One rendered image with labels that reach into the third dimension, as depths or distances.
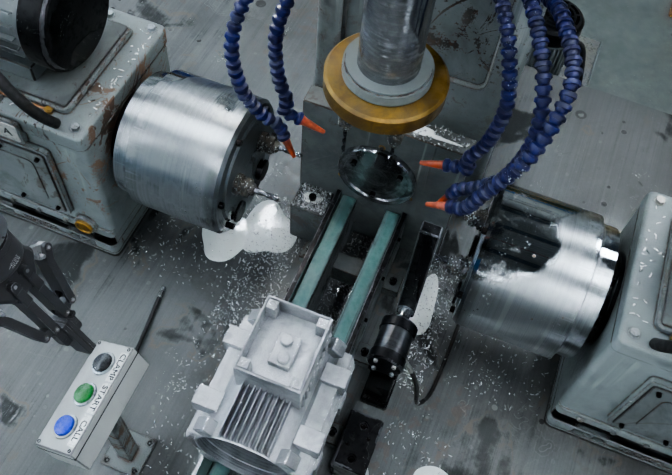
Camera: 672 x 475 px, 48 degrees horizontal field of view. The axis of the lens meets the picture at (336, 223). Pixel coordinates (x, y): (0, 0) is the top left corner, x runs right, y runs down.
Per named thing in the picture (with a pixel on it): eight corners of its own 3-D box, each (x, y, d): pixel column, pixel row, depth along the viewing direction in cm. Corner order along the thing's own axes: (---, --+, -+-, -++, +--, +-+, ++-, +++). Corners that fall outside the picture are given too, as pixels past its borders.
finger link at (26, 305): (16, 279, 93) (9, 288, 92) (66, 329, 101) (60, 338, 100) (-6, 274, 95) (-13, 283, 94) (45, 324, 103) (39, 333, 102)
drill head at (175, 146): (129, 106, 156) (106, 12, 135) (294, 165, 150) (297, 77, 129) (62, 199, 143) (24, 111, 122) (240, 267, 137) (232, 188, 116)
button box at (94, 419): (115, 355, 118) (97, 337, 114) (151, 364, 114) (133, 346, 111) (53, 458, 109) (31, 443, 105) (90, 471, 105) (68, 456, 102)
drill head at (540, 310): (438, 217, 146) (464, 134, 125) (650, 293, 140) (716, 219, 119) (395, 327, 133) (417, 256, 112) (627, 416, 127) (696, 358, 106)
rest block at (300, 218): (300, 211, 158) (302, 178, 148) (331, 223, 157) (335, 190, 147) (289, 234, 155) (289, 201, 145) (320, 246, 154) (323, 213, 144)
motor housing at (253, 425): (245, 345, 129) (240, 294, 113) (350, 386, 126) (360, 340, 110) (191, 455, 119) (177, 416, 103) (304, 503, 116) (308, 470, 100)
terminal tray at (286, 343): (267, 315, 115) (266, 293, 109) (332, 340, 114) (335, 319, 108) (233, 385, 109) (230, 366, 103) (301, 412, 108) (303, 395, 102)
